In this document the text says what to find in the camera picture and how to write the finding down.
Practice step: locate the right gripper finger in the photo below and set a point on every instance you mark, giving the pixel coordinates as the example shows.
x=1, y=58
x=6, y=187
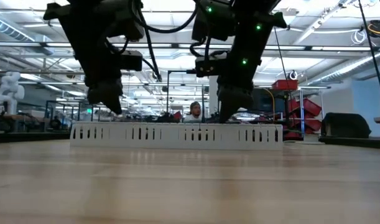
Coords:
x=234, y=99

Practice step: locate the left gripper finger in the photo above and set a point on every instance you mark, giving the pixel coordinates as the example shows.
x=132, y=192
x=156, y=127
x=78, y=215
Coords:
x=107, y=93

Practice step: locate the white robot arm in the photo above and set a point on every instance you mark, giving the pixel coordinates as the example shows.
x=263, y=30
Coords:
x=9, y=93

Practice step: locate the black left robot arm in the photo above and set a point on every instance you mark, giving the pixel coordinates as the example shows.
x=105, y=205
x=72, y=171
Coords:
x=93, y=15

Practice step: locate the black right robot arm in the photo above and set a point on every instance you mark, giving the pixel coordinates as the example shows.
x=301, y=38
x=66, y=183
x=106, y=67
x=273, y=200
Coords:
x=214, y=21

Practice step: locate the white building column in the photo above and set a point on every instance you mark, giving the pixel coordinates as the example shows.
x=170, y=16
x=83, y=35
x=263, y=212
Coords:
x=213, y=99

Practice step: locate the black monitor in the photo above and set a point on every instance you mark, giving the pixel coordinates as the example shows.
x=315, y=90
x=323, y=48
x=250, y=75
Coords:
x=267, y=99

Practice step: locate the person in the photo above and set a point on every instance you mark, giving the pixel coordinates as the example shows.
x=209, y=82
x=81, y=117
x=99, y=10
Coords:
x=194, y=110

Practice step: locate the red storage bin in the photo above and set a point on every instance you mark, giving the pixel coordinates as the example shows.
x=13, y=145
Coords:
x=314, y=124
x=311, y=109
x=292, y=133
x=284, y=85

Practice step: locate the white metal shelf rack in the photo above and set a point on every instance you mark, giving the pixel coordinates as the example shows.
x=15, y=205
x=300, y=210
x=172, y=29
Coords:
x=301, y=102

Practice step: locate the black covered bag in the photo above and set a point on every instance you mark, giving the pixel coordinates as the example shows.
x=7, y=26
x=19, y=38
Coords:
x=345, y=126

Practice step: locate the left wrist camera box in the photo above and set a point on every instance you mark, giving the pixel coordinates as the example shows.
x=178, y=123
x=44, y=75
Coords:
x=132, y=60

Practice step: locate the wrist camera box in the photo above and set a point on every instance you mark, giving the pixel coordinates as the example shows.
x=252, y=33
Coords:
x=132, y=60
x=208, y=67

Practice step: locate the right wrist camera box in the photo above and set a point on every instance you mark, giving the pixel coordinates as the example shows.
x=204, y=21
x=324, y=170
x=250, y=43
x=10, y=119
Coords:
x=208, y=67

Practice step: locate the silver ventilation duct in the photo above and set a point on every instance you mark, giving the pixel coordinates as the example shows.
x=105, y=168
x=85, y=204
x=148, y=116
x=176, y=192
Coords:
x=348, y=70
x=9, y=29

